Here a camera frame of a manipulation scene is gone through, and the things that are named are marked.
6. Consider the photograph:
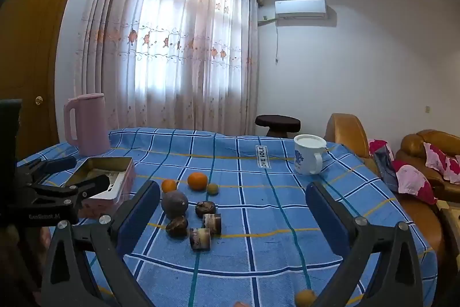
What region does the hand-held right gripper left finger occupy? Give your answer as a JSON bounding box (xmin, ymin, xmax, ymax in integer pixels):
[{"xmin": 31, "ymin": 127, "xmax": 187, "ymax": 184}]
[{"xmin": 41, "ymin": 180, "xmax": 161, "ymax": 307}]

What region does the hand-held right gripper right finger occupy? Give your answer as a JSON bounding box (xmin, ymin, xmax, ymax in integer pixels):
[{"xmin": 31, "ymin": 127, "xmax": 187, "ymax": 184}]
[{"xmin": 305, "ymin": 182, "xmax": 425, "ymax": 307}]

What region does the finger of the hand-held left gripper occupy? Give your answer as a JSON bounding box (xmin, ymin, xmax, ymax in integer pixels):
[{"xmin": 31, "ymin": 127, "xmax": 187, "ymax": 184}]
[
  {"xmin": 16, "ymin": 156, "xmax": 78, "ymax": 185},
  {"xmin": 30, "ymin": 175, "xmax": 111, "ymax": 210}
]

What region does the dark purple passion fruit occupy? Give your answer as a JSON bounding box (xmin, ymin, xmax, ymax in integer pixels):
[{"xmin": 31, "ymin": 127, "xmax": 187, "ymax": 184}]
[{"xmin": 161, "ymin": 190, "xmax": 189, "ymax": 220}]

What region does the pink metal tin box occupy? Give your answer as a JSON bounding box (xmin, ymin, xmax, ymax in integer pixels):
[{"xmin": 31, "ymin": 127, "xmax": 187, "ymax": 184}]
[{"xmin": 62, "ymin": 156, "xmax": 136, "ymax": 219}]

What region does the white mug with blue print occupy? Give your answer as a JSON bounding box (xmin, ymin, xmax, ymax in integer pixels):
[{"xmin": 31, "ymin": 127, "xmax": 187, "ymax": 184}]
[{"xmin": 294, "ymin": 140, "xmax": 327, "ymax": 175}]

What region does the pink electric kettle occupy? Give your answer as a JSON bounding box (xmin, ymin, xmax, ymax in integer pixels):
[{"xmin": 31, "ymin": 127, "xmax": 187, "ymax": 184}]
[{"xmin": 64, "ymin": 93, "xmax": 111, "ymax": 157}]

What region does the medium orange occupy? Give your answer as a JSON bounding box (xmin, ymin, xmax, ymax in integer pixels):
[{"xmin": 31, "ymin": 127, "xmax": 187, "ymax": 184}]
[{"xmin": 187, "ymin": 172, "xmax": 209, "ymax": 191}]

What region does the white mug lid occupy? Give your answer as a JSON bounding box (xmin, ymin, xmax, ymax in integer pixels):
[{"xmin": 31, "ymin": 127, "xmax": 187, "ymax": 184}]
[{"xmin": 294, "ymin": 134, "xmax": 327, "ymax": 150}]

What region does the blue plaid tablecloth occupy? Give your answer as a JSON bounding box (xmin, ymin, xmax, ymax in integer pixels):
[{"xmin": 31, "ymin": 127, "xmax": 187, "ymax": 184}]
[{"xmin": 16, "ymin": 127, "xmax": 437, "ymax": 307}]

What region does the pink and dark cloth bag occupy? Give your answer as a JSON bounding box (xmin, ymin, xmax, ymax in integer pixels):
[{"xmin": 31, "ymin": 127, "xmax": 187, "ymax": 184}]
[{"xmin": 368, "ymin": 139, "xmax": 399, "ymax": 192}]

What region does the small yellow fruit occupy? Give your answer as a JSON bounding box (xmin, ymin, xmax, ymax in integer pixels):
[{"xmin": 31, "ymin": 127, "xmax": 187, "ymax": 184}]
[{"xmin": 295, "ymin": 290, "xmax": 317, "ymax": 307}]

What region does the brown leather armchair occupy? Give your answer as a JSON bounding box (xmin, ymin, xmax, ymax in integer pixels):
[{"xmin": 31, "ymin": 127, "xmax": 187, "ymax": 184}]
[{"xmin": 325, "ymin": 113, "xmax": 446, "ymax": 257}]

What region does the pink floral cushion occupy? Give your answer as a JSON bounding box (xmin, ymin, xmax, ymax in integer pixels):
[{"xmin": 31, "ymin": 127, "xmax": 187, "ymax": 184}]
[
  {"xmin": 423, "ymin": 142, "xmax": 460, "ymax": 184},
  {"xmin": 392, "ymin": 160, "xmax": 437, "ymax": 205}
]

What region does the dark round stool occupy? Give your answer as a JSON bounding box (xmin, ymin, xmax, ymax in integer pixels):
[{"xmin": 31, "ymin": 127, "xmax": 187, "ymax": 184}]
[{"xmin": 255, "ymin": 115, "xmax": 301, "ymax": 139}]

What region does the wooden side table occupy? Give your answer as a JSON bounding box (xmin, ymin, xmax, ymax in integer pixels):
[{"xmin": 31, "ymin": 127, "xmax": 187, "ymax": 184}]
[{"xmin": 438, "ymin": 201, "xmax": 460, "ymax": 257}]

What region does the wooden door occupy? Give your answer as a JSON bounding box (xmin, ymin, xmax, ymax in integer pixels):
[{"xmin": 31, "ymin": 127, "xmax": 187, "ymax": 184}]
[{"xmin": 0, "ymin": 0, "xmax": 85, "ymax": 160}]

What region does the sheer floral curtain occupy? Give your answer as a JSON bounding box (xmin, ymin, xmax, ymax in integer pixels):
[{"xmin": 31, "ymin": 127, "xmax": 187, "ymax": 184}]
[{"xmin": 74, "ymin": 0, "xmax": 261, "ymax": 137}]

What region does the white air conditioner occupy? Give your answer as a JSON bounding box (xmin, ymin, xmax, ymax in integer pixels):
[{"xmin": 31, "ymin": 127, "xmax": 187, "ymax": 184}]
[{"xmin": 275, "ymin": 0, "xmax": 327, "ymax": 20}]

